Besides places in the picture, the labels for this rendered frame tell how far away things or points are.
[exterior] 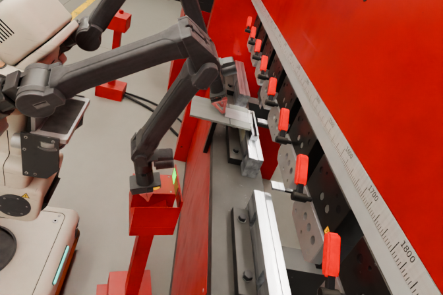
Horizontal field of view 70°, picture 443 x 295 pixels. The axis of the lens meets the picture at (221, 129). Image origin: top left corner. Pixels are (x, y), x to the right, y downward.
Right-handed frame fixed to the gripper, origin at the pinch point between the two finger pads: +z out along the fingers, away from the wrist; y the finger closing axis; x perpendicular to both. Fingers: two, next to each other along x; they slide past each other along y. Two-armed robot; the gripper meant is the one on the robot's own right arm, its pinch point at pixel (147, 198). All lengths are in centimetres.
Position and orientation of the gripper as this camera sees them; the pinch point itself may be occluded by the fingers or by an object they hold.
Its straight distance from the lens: 117.5
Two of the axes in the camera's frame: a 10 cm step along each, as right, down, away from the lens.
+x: -2.4, -5.8, 7.8
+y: 9.7, -1.1, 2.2
